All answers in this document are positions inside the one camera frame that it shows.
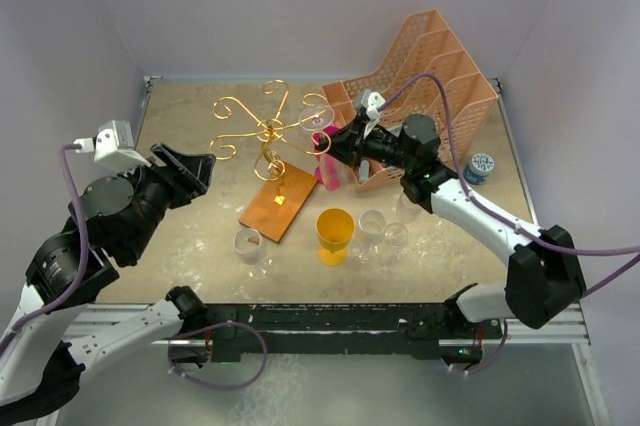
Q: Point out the pink plastic wine glass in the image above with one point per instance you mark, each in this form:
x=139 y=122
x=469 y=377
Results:
x=331 y=173

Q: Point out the clear wine glass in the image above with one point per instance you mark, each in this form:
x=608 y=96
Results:
x=369 y=234
x=396 y=233
x=251 y=248

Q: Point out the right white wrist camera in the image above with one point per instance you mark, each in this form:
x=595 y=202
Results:
x=369 y=104

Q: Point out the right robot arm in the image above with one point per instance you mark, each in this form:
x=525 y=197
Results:
x=542 y=277

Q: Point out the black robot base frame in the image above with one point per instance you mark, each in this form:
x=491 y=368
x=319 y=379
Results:
x=422 y=331

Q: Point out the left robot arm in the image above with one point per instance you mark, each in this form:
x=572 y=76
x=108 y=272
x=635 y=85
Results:
x=110 y=224

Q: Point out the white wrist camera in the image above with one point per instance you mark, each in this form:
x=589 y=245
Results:
x=113 y=147
x=369 y=104

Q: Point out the blue white round tin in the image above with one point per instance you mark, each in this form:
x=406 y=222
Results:
x=478 y=168

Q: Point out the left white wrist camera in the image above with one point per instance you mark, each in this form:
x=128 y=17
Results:
x=113 y=147

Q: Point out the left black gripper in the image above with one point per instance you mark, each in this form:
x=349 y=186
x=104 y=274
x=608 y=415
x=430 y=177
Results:
x=188 y=175

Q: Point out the yellow plastic wine glass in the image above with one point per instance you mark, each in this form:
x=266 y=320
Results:
x=335 y=228

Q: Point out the orange plastic file organizer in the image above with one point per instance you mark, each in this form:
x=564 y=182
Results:
x=424 y=43

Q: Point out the light blue small bottle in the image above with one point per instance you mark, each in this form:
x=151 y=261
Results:
x=364 y=171

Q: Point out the gold wire wine glass rack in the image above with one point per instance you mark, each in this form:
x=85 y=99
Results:
x=286 y=188

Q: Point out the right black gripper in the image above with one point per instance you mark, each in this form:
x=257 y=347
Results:
x=349 y=142

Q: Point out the clear champagne flute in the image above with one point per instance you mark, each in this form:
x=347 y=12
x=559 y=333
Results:
x=318 y=119

